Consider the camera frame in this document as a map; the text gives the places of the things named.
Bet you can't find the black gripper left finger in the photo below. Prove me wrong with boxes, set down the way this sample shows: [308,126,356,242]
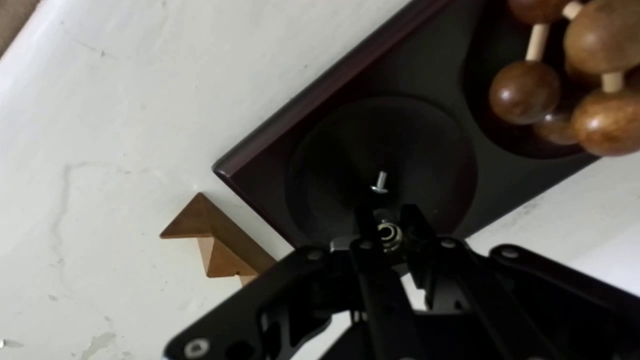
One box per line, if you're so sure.
[161,200,415,360]

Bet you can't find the wooden ball cluster toy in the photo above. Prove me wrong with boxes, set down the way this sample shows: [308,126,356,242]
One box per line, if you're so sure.
[485,0,640,159]

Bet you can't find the zigzag wooden block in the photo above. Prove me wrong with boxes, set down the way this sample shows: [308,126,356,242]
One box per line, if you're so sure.
[157,191,279,285]

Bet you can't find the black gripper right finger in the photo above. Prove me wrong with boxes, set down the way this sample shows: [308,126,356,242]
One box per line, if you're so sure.
[398,202,640,360]

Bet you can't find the small silver screw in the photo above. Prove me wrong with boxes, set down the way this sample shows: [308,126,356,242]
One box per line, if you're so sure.
[367,170,391,196]

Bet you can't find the dark wooden tray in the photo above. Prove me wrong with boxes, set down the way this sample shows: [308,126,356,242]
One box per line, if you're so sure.
[211,0,640,249]

